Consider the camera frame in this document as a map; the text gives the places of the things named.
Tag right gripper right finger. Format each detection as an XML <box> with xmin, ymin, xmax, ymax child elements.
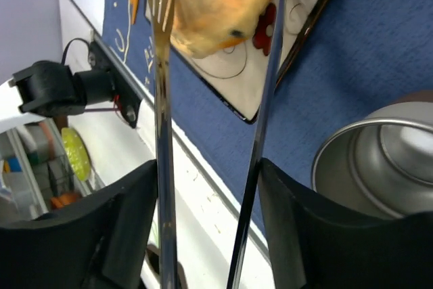
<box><xmin>258</xmin><ymin>159</ymin><xmax>432</xmax><ymax>288</ymax></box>

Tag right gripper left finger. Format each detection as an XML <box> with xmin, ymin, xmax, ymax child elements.
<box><xmin>1</xmin><ymin>160</ymin><xmax>158</xmax><ymax>288</ymax></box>

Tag pale speckled bagel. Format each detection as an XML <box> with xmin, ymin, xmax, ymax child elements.
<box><xmin>170</xmin><ymin>0</ymin><xmax>270</xmax><ymax>58</ymax></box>

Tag metal tongs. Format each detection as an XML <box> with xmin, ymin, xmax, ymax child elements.
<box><xmin>147</xmin><ymin>0</ymin><xmax>285</xmax><ymax>288</ymax></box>

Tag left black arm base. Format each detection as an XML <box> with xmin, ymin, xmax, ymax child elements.
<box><xmin>88</xmin><ymin>38</ymin><xmax>143</xmax><ymax>129</ymax></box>

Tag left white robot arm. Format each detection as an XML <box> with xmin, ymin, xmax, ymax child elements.
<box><xmin>1</xmin><ymin>61</ymin><xmax>115</xmax><ymax>133</ymax></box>

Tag small metal cup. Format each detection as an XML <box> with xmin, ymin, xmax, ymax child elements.
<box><xmin>311</xmin><ymin>90</ymin><xmax>432</xmax><ymax>219</ymax></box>

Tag square floral ceramic plate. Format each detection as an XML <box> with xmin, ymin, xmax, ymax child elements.
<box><xmin>145</xmin><ymin>0</ymin><xmax>349</xmax><ymax>126</ymax></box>

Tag blue cloth placemat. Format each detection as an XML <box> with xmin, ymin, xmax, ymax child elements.
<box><xmin>101</xmin><ymin>0</ymin><xmax>433</xmax><ymax>236</ymax></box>

